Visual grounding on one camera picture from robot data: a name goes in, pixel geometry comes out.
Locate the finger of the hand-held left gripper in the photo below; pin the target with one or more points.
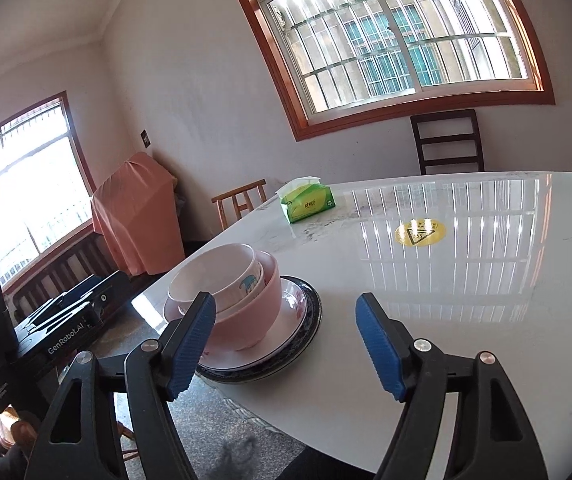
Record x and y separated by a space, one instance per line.
113 287
83 284

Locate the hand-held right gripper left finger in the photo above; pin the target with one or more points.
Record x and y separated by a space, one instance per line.
196 345

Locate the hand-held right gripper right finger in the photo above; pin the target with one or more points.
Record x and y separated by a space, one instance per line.
381 345

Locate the large pink bowl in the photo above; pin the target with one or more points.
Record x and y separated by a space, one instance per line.
246 325

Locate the white bowl with blue base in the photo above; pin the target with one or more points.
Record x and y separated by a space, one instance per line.
216 270

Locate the white pink floral deep plate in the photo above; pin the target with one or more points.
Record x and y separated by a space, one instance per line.
286 320

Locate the white bowl with pink base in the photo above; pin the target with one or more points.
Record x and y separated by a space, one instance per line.
267 274

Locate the dark wooden bench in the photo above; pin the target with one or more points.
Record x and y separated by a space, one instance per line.
66 262

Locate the orange cloth-covered furniture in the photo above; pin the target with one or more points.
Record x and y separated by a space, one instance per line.
136 210

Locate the round yellow sticker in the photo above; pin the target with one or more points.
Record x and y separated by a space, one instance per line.
421 232

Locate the small wooden framed window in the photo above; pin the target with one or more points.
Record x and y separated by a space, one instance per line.
16 185

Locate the green tissue pack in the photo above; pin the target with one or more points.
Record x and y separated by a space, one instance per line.
311 205

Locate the light wooden chair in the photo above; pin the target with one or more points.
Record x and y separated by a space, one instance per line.
238 189

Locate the dark wooden chair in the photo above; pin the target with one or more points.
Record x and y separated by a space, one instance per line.
446 117

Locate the large wooden framed window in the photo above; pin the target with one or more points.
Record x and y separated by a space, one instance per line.
391 35

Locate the black wall switch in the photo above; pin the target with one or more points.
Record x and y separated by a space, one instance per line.
144 138

